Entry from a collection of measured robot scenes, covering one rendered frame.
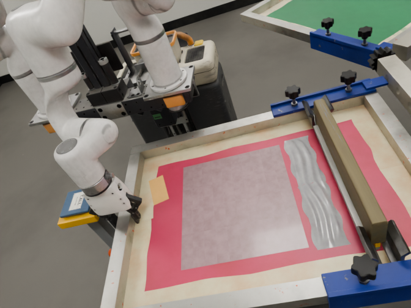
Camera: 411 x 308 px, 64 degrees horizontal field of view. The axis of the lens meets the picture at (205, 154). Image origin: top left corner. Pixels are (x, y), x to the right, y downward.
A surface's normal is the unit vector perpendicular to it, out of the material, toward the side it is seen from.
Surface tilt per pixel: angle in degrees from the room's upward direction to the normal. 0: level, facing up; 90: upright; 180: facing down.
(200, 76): 90
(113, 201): 90
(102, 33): 90
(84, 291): 0
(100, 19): 90
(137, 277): 0
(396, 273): 0
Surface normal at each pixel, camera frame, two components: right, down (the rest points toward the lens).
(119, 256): -0.29, -0.69
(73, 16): 0.91, 0.11
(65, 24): 0.79, 0.22
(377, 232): 0.04, 0.69
